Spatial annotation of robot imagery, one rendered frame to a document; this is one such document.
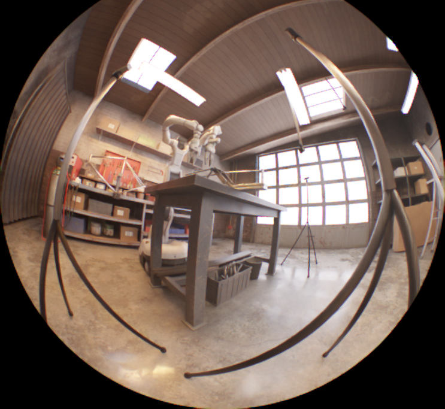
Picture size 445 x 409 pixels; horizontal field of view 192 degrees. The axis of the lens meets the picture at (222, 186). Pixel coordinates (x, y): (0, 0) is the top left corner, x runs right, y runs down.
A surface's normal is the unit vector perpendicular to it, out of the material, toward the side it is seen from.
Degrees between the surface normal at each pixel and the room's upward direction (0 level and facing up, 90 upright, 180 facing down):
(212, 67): 174
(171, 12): 174
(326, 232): 90
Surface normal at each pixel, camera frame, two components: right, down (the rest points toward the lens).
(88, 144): 0.75, -0.08
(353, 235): -0.65, -0.23
